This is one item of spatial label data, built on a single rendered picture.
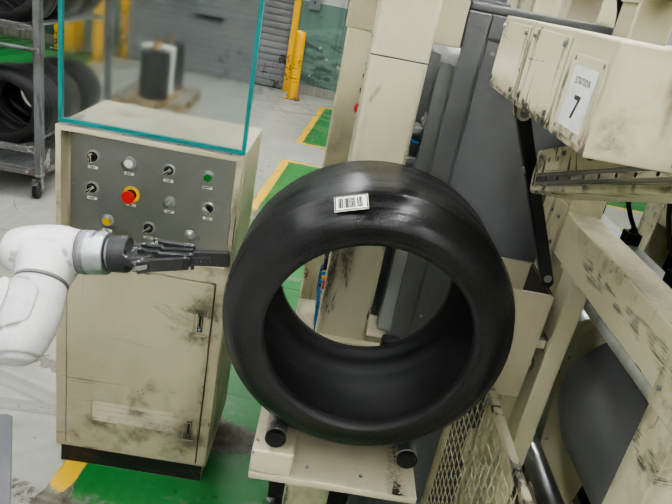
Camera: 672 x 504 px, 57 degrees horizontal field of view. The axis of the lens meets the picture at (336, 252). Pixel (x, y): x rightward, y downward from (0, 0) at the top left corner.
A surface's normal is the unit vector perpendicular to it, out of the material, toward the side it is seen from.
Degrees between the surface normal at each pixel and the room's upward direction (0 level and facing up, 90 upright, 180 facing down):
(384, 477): 0
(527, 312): 90
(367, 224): 80
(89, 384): 90
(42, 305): 44
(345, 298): 90
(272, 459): 90
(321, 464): 0
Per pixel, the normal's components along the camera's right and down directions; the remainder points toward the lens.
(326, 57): -0.10, 0.39
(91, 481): 0.18, -0.90
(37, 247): 0.00, -0.47
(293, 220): -0.40, -0.32
